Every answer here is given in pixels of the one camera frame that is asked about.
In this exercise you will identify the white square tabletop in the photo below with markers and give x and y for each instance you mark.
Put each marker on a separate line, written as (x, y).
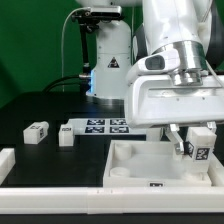
(152, 164)

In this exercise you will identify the black camera on stand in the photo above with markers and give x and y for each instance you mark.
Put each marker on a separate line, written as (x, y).
(88, 20)

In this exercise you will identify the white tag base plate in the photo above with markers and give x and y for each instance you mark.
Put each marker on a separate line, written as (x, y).
(103, 126)

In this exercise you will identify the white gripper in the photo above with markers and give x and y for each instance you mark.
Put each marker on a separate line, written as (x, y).
(152, 100)

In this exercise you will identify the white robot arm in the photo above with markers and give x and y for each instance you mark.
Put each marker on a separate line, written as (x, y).
(155, 56)

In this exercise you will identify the white obstacle fence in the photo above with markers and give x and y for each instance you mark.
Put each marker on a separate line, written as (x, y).
(104, 200)

